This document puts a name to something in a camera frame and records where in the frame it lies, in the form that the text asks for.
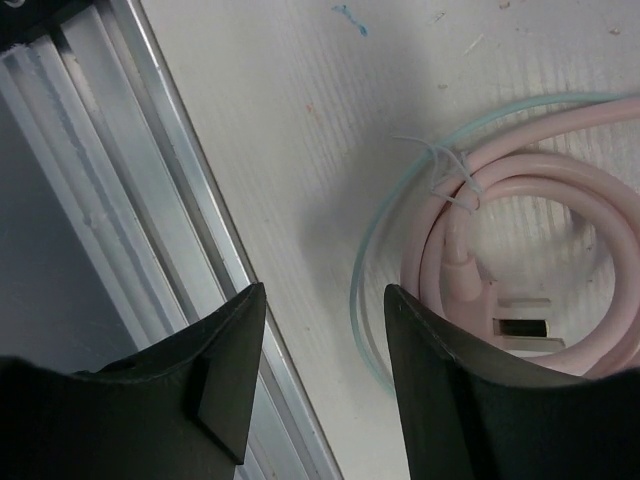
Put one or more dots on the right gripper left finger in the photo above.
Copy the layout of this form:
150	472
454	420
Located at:
179	409

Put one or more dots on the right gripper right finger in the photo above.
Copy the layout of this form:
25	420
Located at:
469	410

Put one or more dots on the aluminium mounting rail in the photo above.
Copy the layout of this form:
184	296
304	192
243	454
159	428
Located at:
113	232

